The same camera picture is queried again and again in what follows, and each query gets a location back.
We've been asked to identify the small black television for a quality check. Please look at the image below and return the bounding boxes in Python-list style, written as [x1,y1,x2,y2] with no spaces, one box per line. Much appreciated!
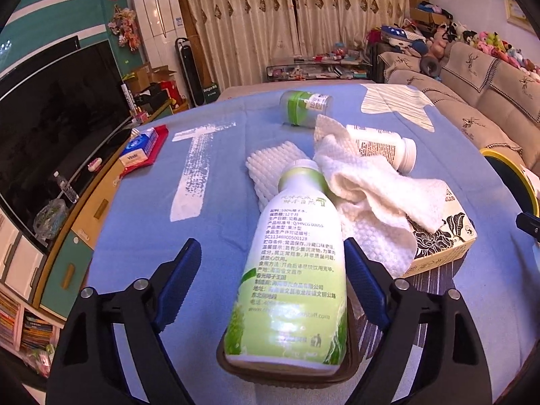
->
[38,36,81,55]

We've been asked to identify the beige embroidered curtain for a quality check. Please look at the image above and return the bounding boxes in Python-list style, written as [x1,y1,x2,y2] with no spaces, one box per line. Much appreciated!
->
[173,0,296,89]
[291,0,412,57]

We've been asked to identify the clear jar green label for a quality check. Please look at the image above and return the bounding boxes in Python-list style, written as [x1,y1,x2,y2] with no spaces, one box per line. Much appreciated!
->
[279,90,334,126]

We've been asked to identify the bookshelf with books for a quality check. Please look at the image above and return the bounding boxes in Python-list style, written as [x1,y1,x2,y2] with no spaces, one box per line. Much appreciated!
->
[0,287,60,380]

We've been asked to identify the blue star print tablecloth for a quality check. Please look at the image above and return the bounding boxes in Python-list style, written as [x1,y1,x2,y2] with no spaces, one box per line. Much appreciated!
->
[70,83,528,405]

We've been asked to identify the black tower fan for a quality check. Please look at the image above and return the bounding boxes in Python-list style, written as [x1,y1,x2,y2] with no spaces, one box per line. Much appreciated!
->
[175,37,203,108]

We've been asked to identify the white waffle cloth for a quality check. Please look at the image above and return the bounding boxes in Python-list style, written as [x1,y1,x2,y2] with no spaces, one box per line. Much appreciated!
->
[313,114,452,278]

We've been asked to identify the green yellow television cabinet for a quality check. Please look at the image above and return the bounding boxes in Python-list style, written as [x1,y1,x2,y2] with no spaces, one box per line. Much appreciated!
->
[31,103,173,321]

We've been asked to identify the glass coffee table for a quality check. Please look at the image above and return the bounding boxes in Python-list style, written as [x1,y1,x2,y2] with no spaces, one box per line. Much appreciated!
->
[266,53,372,83]

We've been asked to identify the row of plush toys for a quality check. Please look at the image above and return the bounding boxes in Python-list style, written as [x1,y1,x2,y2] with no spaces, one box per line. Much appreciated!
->
[380,19,540,85]

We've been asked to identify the clear water bottle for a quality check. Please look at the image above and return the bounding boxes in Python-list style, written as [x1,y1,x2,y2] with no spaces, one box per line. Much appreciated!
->
[53,171,80,203]

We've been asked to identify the framed landscape painting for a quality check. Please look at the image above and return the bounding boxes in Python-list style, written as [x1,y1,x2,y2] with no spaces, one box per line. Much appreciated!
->
[504,0,536,32]

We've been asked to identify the large black television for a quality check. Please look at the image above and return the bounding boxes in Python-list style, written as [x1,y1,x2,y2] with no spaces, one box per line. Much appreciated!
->
[0,40,131,241]

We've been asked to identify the white pill bottle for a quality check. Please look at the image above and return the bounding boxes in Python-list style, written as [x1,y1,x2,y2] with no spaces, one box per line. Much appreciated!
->
[346,124,417,174]

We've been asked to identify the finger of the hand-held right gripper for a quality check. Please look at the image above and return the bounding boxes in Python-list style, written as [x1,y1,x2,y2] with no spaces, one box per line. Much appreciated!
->
[515,213,540,241]

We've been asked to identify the white standing air conditioner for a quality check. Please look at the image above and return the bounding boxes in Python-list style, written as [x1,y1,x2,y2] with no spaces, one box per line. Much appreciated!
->
[132,0,186,106]

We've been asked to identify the white green label bottle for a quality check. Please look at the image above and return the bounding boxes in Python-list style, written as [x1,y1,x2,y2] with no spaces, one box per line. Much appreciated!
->
[223,159,349,374]

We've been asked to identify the yellow rim trash bin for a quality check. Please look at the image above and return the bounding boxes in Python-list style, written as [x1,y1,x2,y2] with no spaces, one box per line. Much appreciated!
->
[480,148,540,216]

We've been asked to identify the grey neck pillow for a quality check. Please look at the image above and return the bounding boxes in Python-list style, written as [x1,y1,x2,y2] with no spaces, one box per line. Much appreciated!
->
[420,54,441,77]

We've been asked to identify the green box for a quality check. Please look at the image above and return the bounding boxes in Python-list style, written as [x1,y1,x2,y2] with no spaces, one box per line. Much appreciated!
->
[202,82,222,104]

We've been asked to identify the hanging flower decoration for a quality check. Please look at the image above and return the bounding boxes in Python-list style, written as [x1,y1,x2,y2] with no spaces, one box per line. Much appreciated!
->
[108,5,142,51]

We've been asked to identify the glass bowl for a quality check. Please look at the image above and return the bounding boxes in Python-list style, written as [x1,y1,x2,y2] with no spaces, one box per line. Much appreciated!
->
[33,198,68,241]

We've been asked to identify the beige sofa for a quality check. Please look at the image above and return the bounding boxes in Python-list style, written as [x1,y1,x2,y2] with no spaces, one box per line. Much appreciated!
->
[377,42,540,203]

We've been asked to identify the white plastic drawer unit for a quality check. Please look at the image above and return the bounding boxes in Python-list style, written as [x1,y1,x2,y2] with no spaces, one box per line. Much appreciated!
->
[0,215,45,304]

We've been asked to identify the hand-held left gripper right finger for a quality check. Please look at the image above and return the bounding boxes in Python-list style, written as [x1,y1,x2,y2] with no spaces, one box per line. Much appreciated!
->
[344,238,494,405]

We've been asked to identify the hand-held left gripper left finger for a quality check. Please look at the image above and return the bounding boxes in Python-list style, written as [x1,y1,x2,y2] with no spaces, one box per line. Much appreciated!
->
[46,238,202,405]

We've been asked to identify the white foam net sleeve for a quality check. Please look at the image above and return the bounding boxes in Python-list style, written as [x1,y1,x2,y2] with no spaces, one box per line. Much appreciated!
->
[246,140,315,212]

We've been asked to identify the red cloth pouch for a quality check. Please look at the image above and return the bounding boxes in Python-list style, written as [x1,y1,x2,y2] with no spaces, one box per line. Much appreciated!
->
[120,124,169,173]

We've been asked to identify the brown plastic tray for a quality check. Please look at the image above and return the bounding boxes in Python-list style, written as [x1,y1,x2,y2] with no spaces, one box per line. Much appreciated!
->
[216,299,361,382]

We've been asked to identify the blue white tissue pack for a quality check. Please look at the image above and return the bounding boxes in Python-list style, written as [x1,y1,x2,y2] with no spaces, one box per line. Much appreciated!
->
[118,132,159,166]

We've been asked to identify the open cardboard boxes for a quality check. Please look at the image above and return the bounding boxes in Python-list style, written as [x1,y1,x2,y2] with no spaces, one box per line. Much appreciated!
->
[131,63,178,93]

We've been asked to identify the black floral tissue box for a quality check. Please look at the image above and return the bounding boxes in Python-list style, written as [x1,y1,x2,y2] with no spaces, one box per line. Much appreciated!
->
[399,183,478,279]

